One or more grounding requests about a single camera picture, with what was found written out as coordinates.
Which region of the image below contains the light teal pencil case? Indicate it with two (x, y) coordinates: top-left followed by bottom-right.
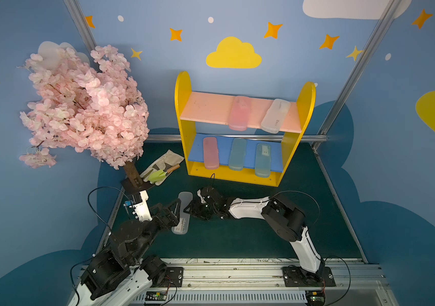
(254, 143), (272, 178)

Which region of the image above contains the frosted white pencil case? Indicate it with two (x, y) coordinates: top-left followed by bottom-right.
(172, 191), (193, 235)

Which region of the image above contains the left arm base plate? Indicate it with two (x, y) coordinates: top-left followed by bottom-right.
(153, 266), (184, 288)

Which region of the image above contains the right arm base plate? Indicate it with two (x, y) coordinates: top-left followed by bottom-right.
(282, 265), (336, 288)

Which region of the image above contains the wooden handled tool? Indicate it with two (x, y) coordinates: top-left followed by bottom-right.
(166, 164), (180, 175)

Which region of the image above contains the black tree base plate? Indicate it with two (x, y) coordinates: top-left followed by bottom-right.
(121, 177), (155, 193)

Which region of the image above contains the circuit board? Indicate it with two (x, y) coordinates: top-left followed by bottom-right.
(305, 291), (326, 306)
(144, 291), (168, 303)

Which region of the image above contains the teal green pencil case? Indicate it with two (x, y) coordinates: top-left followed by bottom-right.
(228, 138), (247, 171)

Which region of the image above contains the clear white pencil case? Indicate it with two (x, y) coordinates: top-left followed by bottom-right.
(260, 99), (291, 134)

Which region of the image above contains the left circuit board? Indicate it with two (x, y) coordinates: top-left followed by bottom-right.
(144, 291), (168, 303)

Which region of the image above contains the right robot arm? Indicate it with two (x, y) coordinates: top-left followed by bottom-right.
(183, 186), (324, 286)

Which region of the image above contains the yellow wooden shelf unit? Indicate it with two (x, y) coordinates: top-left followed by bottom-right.
(175, 71), (316, 187)

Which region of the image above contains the right circuit board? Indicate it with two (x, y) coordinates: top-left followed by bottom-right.
(305, 291), (326, 306)

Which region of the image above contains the pink cherry blossom tree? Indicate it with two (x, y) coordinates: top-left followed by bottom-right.
(19, 45), (149, 170)

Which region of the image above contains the pink translucent pencil case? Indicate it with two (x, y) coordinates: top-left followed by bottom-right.
(228, 96), (251, 131)

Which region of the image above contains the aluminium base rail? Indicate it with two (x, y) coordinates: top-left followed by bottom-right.
(129, 258), (398, 305)

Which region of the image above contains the small pink pencil case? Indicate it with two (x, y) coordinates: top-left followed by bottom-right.
(203, 136), (220, 170)

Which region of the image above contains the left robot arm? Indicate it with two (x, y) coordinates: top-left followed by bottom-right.
(68, 199), (181, 305)

